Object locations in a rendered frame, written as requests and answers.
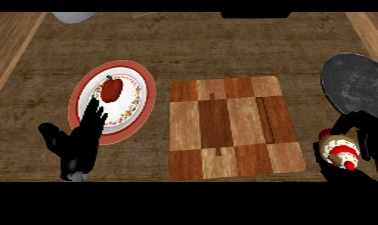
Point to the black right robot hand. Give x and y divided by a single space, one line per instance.
344 172

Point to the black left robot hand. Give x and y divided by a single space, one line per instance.
81 139

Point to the red and white cupcake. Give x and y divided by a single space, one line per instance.
339 150

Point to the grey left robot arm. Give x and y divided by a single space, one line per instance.
77 177

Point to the checkered wooden cutting board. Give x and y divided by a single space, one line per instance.
230 127

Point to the dark grey pan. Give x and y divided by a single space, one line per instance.
351 82

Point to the red round placemat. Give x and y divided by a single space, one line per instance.
112 100

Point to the white floral plate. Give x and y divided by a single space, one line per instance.
118 99

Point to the red bell pepper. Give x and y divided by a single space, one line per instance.
110 89

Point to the pale grey round object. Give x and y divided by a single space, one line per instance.
72 17

